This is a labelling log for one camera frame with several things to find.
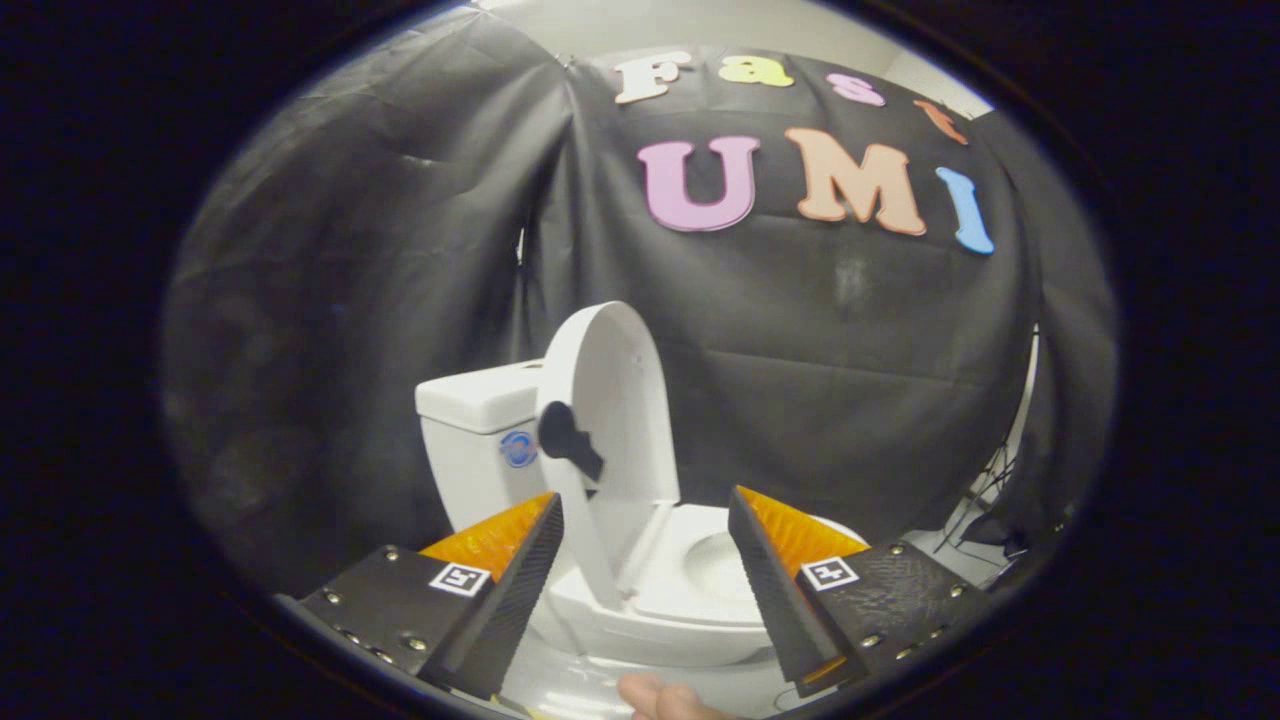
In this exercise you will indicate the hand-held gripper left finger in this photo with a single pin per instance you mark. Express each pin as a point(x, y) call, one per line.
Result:
point(505, 610)

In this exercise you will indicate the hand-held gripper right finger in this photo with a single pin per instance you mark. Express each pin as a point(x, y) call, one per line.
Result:
point(778, 600)

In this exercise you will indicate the white toilet lid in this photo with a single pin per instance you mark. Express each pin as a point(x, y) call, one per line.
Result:
point(620, 400)

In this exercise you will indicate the white ceramic toilet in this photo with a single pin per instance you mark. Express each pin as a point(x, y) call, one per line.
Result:
point(470, 400)

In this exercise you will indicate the black tripod light stand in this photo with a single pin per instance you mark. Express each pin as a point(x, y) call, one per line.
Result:
point(990, 490)

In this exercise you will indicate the black backdrop cloth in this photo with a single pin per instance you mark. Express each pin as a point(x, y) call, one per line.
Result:
point(400, 250)

